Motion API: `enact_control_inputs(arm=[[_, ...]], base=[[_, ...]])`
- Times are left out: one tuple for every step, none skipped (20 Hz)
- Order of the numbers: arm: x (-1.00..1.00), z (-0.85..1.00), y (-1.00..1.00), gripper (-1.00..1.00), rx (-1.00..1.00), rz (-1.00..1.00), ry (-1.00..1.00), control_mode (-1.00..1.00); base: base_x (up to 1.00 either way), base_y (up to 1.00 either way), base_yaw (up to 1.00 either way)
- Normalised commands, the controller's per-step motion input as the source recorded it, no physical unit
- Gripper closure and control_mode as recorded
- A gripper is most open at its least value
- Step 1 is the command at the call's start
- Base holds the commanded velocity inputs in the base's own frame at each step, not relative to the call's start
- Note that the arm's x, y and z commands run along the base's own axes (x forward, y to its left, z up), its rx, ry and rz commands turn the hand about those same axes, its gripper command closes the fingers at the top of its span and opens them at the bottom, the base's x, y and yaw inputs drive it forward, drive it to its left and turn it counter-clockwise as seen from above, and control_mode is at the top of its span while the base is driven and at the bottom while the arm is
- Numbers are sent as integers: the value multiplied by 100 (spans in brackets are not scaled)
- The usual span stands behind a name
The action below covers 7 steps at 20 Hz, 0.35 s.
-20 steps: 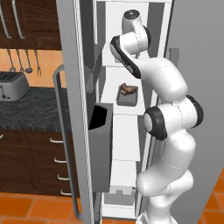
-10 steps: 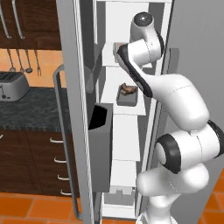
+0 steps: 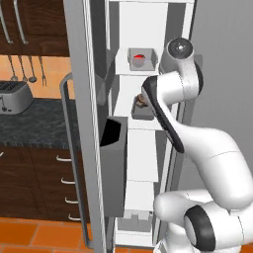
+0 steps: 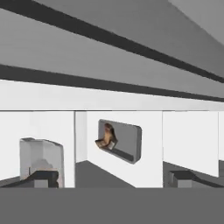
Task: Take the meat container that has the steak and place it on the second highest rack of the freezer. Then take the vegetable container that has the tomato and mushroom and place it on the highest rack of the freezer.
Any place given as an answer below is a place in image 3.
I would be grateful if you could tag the silver toaster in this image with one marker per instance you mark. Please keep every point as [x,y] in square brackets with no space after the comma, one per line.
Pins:
[15,97]

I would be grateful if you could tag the small grey door bin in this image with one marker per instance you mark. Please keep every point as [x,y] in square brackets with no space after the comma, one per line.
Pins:
[108,70]

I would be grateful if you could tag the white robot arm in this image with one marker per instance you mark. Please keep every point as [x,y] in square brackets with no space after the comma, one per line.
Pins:
[210,154]

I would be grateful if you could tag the dark wood base cupboards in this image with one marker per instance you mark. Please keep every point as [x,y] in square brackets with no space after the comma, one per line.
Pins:
[33,184]

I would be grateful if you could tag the grey fridge door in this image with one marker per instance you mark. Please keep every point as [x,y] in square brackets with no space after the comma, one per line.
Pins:
[82,99]

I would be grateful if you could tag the hanging metal spatula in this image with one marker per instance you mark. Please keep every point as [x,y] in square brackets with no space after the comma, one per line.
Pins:
[23,70]

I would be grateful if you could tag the dark wood wall cupboards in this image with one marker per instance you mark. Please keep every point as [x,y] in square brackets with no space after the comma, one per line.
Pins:
[42,26]

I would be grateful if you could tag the grey container with tomato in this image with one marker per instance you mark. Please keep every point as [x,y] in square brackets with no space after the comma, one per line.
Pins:
[150,59]

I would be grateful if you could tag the hanging metal ladle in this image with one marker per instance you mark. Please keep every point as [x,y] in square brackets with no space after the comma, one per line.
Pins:
[32,75]

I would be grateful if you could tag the grey container with steak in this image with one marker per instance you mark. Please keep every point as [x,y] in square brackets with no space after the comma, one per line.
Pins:
[141,113]

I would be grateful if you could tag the hanging metal fork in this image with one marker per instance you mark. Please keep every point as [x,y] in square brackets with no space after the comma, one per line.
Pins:
[42,74]

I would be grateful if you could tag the grey fridge body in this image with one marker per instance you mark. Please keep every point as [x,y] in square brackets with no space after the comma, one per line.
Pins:
[141,26]

